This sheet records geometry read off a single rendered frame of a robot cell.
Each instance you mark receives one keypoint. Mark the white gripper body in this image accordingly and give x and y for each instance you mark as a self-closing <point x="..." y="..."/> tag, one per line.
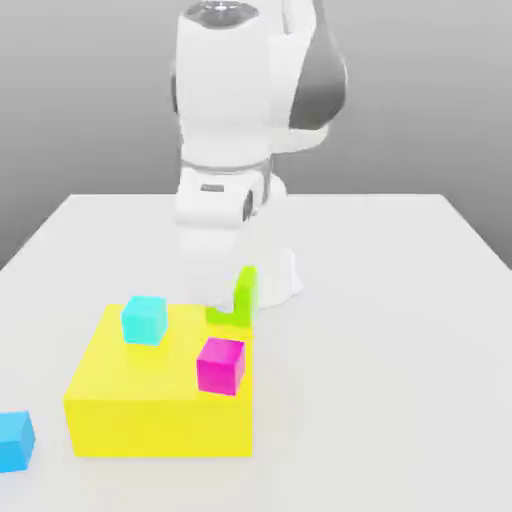
<point x="206" y="260"/>

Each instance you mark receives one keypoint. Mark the small green cube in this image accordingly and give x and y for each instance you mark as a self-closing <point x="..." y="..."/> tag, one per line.
<point x="244" y="300"/>

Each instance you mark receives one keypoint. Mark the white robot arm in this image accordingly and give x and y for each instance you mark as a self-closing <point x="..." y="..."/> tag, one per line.
<point x="224" y="100"/>

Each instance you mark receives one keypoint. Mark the small cyan cube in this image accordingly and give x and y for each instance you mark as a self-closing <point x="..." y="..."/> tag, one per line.
<point x="144" y="322"/>

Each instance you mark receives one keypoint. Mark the small magenta cube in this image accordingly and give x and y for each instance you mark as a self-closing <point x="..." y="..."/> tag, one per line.
<point x="220" y="368"/>

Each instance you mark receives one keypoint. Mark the small blue cube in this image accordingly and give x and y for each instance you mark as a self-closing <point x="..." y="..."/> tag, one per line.
<point x="14" y="442"/>

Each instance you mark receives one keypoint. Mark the large yellow box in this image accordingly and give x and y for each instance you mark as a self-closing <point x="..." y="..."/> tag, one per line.
<point x="152" y="416"/>

